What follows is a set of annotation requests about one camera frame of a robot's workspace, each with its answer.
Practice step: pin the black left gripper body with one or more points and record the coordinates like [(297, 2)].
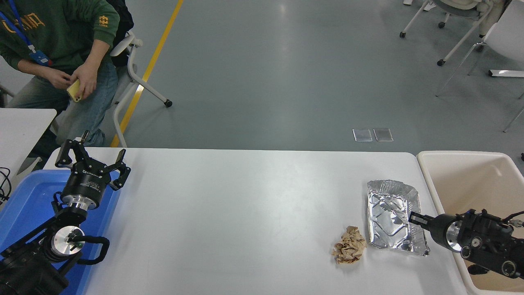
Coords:
[(86, 182)]

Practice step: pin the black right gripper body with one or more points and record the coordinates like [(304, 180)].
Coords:
[(439, 231)]

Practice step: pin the silver foil tray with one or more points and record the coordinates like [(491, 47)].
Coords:
[(389, 217)]

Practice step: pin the yellow phone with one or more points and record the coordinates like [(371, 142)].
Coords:
[(74, 91)]

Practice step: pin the tan paper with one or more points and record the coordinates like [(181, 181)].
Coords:
[(350, 246)]

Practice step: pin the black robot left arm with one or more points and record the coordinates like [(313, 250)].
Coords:
[(24, 270)]

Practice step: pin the person's left hand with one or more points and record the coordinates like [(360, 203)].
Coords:
[(86, 80)]

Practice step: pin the person's right hand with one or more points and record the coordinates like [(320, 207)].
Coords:
[(59, 78)]

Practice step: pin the large pale plastic bin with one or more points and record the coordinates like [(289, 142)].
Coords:
[(470, 184)]

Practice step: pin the white side table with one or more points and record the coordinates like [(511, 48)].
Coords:
[(20, 131)]

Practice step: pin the blue plastic tray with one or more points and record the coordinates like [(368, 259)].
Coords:
[(28, 205)]

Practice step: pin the metal floor plate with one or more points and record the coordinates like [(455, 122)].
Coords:
[(362, 135), (383, 135)]

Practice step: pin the white chair on casters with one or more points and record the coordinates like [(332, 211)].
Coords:
[(135, 78)]

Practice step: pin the black bag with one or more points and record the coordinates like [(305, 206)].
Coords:
[(123, 28)]

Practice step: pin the white chair thin legs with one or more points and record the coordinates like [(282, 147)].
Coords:
[(505, 41)]

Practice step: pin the grey seat rolling chair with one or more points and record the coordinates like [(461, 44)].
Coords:
[(462, 8)]

